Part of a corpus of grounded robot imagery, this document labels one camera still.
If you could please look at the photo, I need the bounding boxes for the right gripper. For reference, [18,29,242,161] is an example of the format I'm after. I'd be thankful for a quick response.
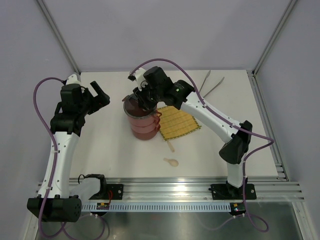
[133,80,163,111]

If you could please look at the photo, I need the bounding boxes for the red steel bowl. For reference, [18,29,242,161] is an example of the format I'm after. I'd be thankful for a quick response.
[130,122,160,134]
[131,129,158,141]
[127,114,160,127]

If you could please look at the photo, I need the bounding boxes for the metal tongs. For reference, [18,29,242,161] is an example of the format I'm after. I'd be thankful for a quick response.
[199,70,225,98]

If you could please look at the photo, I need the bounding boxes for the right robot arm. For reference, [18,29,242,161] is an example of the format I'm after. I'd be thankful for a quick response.
[128,66,253,200]

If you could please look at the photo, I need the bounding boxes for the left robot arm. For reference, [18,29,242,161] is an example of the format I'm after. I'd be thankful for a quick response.
[27,79,110,223]

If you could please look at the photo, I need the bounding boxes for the bamboo woven tray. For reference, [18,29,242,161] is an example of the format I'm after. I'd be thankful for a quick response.
[157,106,201,141]

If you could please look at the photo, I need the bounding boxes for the beige spoon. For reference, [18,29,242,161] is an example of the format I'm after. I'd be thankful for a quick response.
[163,158,179,167]

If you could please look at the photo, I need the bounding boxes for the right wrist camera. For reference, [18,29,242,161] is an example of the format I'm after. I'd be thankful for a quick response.
[128,67,148,92]

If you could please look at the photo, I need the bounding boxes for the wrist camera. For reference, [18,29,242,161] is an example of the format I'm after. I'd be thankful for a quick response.
[65,73,82,85]
[128,67,148,92]

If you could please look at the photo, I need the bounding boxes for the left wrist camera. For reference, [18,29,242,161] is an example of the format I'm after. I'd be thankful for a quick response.
[65,73,82,85]

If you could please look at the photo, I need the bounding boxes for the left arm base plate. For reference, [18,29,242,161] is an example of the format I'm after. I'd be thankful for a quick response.
[89,183,124,201]

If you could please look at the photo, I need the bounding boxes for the aluminium rail frame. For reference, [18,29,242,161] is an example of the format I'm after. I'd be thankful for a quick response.
[24,163,308,240]

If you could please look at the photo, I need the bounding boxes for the white slotted cable duct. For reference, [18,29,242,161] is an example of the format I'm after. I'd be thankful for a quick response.
[81,202,231,213]

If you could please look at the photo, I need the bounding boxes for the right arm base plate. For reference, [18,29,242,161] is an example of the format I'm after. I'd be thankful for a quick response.
[208,183,257,200]

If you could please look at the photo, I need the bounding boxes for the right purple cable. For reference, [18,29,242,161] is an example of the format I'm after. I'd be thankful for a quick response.
[129,58,275,233]

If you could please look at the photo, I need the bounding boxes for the purple cable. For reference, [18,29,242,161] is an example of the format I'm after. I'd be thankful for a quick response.
[129,58,275,233]
[33,77,111,239]

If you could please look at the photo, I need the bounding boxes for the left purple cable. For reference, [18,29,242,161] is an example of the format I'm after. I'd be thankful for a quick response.
[33,77,111,239]

